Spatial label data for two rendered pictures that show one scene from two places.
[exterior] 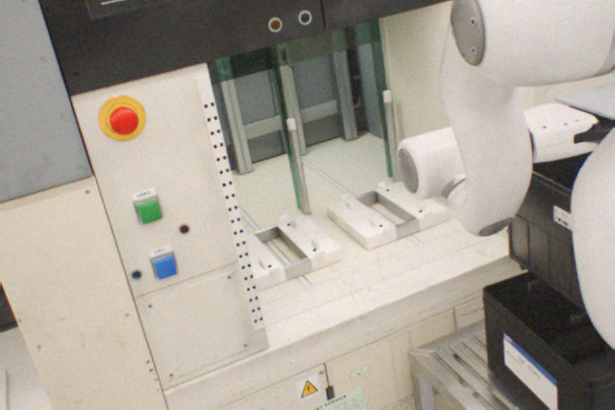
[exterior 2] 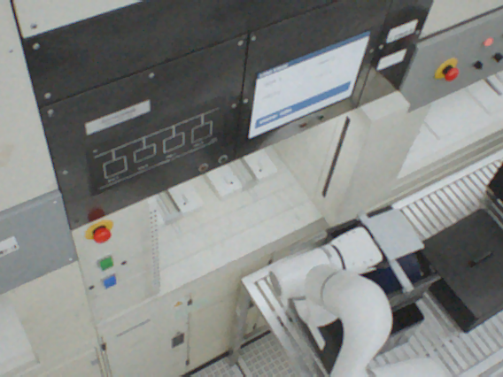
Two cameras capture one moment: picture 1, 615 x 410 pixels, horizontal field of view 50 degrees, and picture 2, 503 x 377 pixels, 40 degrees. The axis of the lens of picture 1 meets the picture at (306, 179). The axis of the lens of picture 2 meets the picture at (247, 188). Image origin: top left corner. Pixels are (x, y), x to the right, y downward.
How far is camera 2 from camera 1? 112 cm
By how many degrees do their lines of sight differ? 36
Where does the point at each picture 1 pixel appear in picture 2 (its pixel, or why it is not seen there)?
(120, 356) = (75, 320)
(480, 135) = (321, 311)
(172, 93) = (131, 211)
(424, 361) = (251, 288)
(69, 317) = (50, 314)
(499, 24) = not seen: outside the picture
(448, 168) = (297, 292)
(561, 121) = (363, 258)
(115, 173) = (89, 251)
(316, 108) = not seen: hidden behind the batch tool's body
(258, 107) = not seen: hidden behind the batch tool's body
